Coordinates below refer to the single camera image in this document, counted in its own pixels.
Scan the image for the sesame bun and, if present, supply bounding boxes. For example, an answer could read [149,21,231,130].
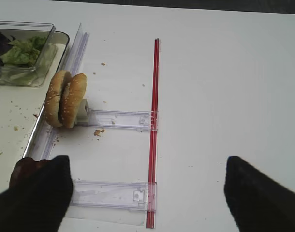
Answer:
[60,73,87,129]
[44,70,72,127]

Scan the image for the white metal tray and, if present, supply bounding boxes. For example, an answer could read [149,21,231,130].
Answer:
[0,31,71,160]

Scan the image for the meat patty left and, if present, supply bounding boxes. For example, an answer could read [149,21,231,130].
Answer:
[9,157,50,188]

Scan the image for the clear pusher track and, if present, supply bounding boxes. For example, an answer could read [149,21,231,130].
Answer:
[78,109,151,131]
[71,180,156,212]

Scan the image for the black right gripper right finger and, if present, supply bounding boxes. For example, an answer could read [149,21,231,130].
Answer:
[224,156,295,232]

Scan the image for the sesame bun top left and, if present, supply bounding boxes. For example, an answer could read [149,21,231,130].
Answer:
[44,70,72,127]

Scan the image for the clear pusher track lower right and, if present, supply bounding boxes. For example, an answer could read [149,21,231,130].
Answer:
[71,180,156,212]

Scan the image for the clear plastic salad container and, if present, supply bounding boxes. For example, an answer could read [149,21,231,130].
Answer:
[0,21,57,86]

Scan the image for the white pusher block buns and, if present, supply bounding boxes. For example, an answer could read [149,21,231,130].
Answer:
[75,99,89,125]

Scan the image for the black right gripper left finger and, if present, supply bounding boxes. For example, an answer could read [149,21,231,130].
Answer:
[0,155,73,232]

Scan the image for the green lettuce leaves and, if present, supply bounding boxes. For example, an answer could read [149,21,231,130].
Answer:
[0,36,46,68]

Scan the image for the sesame bun top right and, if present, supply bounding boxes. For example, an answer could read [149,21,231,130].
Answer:
[60,73,87,129]

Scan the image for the right red rail strip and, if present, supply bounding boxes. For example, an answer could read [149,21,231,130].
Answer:
[146,38,160,229]

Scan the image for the clear pusher track upper right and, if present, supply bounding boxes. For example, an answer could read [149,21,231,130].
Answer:
[78,109,151,131]

